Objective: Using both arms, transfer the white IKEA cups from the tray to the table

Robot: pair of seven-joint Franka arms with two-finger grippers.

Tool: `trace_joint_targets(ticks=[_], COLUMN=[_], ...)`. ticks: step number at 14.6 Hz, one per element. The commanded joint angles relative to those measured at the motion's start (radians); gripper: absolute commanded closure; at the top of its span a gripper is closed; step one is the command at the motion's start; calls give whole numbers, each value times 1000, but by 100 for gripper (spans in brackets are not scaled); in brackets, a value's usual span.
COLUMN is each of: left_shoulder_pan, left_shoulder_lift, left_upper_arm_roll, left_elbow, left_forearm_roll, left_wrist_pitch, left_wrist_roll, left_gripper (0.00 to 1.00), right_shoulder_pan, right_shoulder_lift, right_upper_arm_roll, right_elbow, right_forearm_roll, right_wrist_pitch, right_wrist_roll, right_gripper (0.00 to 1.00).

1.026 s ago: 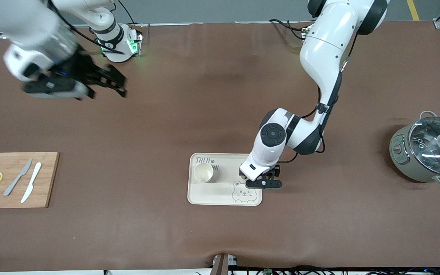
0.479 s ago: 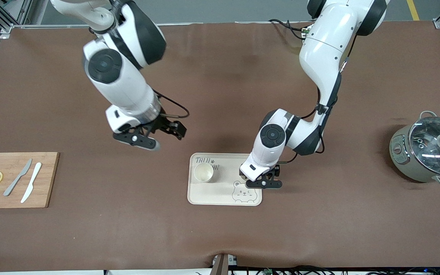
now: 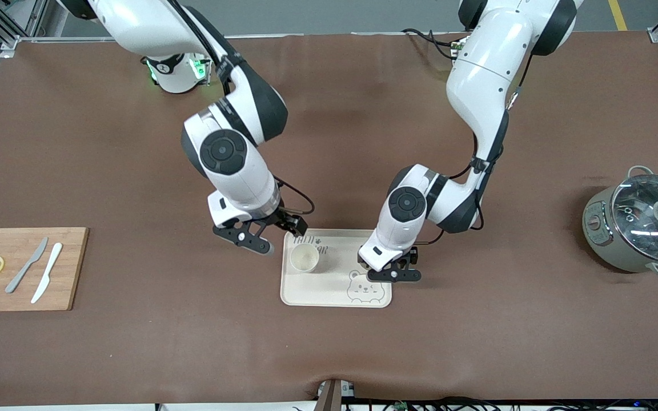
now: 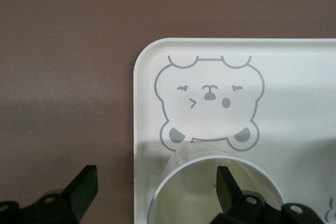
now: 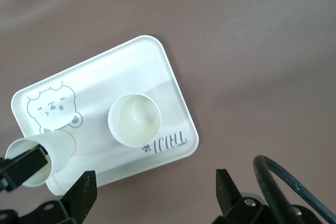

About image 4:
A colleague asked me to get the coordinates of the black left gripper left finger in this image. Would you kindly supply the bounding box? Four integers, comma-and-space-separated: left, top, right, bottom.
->
0, 165, 99, 224

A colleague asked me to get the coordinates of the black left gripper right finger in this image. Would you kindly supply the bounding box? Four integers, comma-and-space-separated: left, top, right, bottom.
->
212, 166, 336, 224

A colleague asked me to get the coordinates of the white IKEA cup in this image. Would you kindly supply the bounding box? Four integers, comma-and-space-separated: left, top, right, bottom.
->
146, 142, 287, 224

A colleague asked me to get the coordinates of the cream tray with bear print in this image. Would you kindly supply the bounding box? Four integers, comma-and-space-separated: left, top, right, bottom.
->
132, 37, 336, 224

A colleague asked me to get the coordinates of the brown table mat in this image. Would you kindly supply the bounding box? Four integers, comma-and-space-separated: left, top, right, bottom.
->
0, 0, 336, 224

